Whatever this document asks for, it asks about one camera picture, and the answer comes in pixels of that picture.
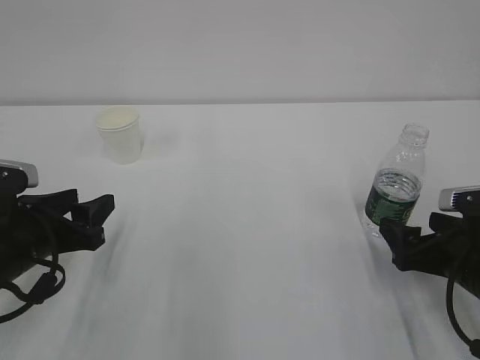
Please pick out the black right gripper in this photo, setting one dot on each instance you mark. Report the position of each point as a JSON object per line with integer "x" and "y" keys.
{"x": 454, "y": 240}

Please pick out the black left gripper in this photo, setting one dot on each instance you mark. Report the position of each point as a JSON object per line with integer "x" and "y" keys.
{"x": 35, "y": 224}

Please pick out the clear water bottle green label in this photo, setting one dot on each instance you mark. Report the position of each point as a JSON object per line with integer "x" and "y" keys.
{"x": 398, "y": 181}

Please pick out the white paper cup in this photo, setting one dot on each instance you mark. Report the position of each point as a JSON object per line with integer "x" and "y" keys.
{"x": 119, "y": 128}

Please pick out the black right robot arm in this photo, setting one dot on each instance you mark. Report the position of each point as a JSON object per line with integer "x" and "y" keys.
{"x": 453, "y": 240}

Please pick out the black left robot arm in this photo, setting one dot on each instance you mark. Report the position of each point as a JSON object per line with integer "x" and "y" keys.
{"x": 34, "y": 226}

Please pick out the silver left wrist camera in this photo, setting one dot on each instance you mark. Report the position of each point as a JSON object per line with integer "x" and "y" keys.
{"x": 17, "y": 176}

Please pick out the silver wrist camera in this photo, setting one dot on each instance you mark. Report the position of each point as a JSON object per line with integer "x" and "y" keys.
{"x": 17, "y": 176}
{"x": 464, "y": 200}

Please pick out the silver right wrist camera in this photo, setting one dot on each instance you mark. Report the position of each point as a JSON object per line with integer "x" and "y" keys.
{"x": 464, "y": 200}

